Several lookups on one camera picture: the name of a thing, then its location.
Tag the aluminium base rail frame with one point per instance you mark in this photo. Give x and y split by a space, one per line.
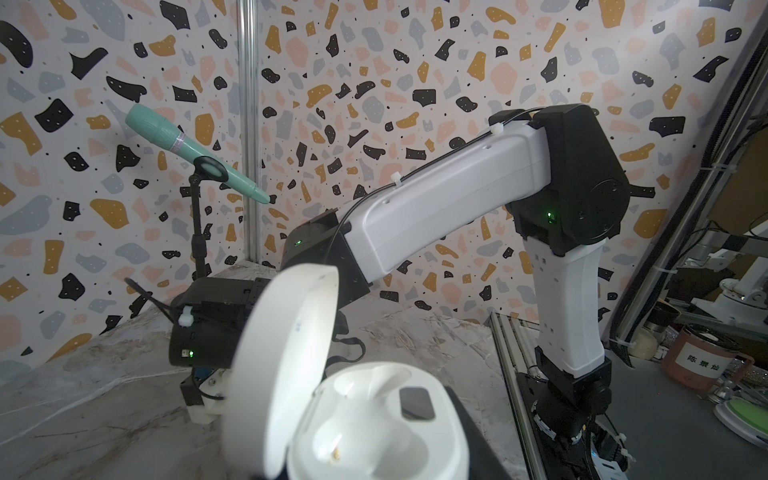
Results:
557 418

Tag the right aluminium corner post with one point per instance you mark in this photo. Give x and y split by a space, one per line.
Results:
249 99

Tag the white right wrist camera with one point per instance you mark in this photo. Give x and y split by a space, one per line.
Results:
203 392

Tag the pink labelled jar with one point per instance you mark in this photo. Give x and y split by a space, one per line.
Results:
700 356

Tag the white earbud case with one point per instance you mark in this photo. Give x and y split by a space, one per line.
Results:
373 420

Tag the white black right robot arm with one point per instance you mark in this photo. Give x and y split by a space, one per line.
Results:
550 176

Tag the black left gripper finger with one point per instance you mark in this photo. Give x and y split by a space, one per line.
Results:
483 463

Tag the mint green toy microphone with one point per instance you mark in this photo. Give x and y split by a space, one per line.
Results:
161 132

